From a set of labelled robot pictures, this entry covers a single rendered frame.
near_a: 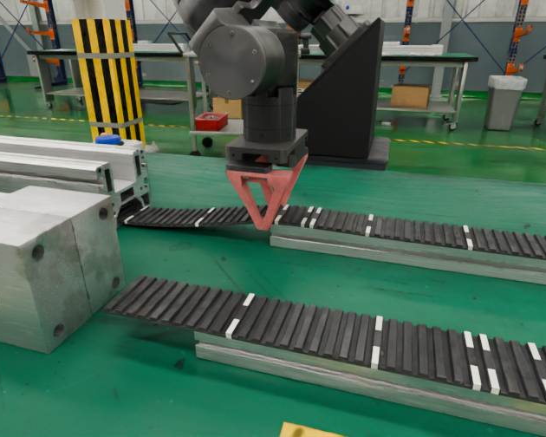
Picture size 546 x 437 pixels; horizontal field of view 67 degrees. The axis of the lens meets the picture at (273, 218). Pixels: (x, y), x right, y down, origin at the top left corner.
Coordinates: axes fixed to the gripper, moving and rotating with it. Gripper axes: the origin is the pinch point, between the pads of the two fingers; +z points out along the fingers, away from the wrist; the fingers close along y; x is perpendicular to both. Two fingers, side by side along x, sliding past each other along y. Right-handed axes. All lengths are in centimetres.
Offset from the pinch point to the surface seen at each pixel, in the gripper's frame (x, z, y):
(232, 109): -192, 70, -460
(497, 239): 24.3, -0.3, 0.2
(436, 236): 18.4, -0.3, 1.2
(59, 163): -24.7, -5.3, 4.7
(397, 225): 14.5, -0.3, -0.2
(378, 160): 10.3, 3.5, -39.1
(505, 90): 120, 37, -475
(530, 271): 27.4, 1.9, 1.9
